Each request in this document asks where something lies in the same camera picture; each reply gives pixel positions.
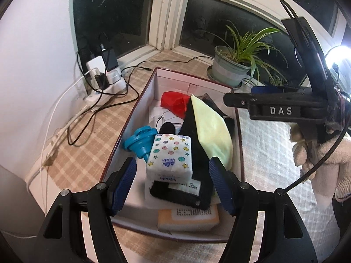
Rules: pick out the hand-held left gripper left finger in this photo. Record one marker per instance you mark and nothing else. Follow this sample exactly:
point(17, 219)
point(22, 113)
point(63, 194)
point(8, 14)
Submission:
point(124, 186)

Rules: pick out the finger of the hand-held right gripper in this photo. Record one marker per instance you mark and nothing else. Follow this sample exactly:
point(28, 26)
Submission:
point(263, 89)
point(235, 99)

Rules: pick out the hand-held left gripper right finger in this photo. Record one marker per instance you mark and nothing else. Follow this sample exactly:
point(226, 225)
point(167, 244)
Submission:
point(222, 186)

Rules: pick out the pale yellow cloth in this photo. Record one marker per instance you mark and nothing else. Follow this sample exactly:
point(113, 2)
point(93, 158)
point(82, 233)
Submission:
point(211, 131)

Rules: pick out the orange tissue packet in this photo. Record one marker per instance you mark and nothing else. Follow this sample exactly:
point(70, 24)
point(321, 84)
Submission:
point(189, 219)

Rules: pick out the black pouch with white label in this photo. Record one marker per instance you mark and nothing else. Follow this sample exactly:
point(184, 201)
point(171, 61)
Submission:
point(175, 197)

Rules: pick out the blue plastic nozzle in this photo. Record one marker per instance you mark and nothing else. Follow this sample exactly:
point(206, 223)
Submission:
point(137, 139)

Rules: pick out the black cloth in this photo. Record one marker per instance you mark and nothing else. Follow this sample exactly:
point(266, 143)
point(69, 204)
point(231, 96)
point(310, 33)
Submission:
point(193, 142)

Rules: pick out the white dotted tissue packet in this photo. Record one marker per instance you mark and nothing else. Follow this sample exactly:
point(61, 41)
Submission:
point(170, 156)

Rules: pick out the red cloth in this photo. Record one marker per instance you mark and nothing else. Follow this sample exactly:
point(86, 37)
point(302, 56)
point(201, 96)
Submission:
point(174, 101)

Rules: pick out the dark red cardboard box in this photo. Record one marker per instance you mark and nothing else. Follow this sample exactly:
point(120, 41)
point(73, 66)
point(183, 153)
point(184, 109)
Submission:
point(170, 87)

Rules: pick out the small black round object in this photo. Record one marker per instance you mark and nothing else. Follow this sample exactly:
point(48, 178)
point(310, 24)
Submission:
point(167, 128)

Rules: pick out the person's right hand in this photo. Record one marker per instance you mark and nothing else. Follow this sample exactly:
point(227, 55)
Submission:
point(337, 164)

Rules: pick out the small spider plant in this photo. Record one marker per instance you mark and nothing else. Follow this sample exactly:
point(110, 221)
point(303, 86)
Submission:
point(277, 80)

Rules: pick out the potted spider plant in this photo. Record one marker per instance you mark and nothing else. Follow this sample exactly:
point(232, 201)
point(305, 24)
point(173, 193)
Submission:
point(227, 68)

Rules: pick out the beige plaid blanket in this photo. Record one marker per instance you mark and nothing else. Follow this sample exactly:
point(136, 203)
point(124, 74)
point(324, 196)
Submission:
point(82, 153)

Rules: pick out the white power strip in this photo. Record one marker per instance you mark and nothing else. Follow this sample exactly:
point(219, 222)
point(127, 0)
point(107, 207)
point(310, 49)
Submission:
point(119, 85)

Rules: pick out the small black charger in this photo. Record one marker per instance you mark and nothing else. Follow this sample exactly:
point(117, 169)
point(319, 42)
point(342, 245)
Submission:
point(100, 80)

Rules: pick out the white plug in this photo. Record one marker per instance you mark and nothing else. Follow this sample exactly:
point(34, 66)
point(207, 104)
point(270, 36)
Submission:
point(113, 76)

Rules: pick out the white charger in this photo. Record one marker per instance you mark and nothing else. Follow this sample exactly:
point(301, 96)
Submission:
point(94, 63)

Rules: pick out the black power adapter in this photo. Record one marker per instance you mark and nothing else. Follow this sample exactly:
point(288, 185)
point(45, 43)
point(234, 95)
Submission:
point(111, 59)

